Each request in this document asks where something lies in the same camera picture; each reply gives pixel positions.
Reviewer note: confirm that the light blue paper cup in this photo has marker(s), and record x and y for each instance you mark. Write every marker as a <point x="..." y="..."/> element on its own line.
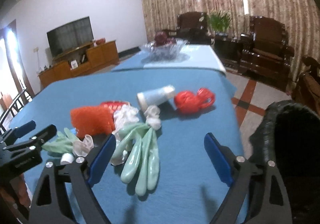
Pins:
<point x="155" y="97"/>

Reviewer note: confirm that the potted green plant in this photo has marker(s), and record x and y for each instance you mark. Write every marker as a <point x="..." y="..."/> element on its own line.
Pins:
<point x="219" y="21"/>

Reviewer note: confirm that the green rubber glove left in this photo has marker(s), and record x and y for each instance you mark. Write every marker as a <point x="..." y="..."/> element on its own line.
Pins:
<point x="62" y="144"/>

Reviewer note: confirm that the glass fruit bowl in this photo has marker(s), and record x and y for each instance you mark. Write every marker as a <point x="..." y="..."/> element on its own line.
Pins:
<point x="166" y="52"/>

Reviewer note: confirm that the black trash bin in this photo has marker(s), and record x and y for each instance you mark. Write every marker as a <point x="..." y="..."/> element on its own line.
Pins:
<point x="289" y="136"/>

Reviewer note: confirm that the red plastic bag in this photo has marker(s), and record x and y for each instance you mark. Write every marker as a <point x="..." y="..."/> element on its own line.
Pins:
<point x="188" y="102"/>

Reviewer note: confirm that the green rubber glove right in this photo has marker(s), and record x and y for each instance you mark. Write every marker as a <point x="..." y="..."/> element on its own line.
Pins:
<point x="140" y="140"/>

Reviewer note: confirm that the small white bottle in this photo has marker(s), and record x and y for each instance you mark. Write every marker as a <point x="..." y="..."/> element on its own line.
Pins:
<point x="67" y="158"/>

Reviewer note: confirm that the dark wooden side table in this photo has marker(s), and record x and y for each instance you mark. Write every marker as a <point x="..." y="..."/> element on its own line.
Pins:
<point x="228" y="50"/>

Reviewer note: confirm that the dark wooden armchair left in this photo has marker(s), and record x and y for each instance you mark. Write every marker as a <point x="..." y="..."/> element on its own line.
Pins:
<point x="193" y="27"/>

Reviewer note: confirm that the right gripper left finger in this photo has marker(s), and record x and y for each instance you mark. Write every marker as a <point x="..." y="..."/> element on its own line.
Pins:
<point x="50" y="201"/>

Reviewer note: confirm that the green rubber glove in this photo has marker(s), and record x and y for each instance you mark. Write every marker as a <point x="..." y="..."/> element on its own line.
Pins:
<point x="140" y="140"/>
<point x="62" y="144"/>

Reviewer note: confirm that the small white crumpled wad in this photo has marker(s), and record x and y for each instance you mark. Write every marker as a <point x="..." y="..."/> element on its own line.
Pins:
<point x="152" y="117"/>

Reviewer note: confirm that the dark wooden armchair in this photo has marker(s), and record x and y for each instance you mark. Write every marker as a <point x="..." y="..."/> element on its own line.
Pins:
<point x="266" y="50"/>
<point x="193" y="27"/>

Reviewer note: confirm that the clear plastic cup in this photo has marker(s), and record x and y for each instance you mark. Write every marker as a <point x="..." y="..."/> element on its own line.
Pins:
<point x="83" y="147"/>

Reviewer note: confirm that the dark red fruit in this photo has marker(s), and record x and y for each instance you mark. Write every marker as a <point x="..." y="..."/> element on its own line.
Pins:
<point x="161" y="39"/>

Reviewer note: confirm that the dark wooden armchair right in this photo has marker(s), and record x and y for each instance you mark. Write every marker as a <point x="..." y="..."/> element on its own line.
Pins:
<point x="266" y="50"/>

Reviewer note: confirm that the white tissue behind net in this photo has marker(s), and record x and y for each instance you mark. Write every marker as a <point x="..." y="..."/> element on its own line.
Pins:
<point x="123" y="113"/>

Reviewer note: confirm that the wooden chair far right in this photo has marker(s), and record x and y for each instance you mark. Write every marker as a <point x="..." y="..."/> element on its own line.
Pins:
<point x="307" y="88"/>

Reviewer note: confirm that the flat screen television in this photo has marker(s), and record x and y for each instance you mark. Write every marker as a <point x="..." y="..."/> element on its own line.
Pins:
<point x="70" y="36"/>

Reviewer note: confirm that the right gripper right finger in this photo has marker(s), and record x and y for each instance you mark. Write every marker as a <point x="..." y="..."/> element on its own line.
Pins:
<point x="263" y="186"/>

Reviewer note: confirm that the white tissue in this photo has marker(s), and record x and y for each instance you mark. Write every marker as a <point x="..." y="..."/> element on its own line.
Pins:
<point x="120" y="159"/>
<point x="123" y="113"/>

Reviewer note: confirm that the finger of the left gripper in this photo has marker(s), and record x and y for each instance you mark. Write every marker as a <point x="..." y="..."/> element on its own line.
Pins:
<point x="10" y="136"/>
<point x="34" y="143"/>

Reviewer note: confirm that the orange foam net back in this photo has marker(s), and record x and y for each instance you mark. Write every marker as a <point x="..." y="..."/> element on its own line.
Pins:
<point x="92" y="120"/>

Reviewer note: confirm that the wooden TV cabinet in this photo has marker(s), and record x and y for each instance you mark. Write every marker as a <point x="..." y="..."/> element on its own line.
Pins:
<point x="80" y="61"/>

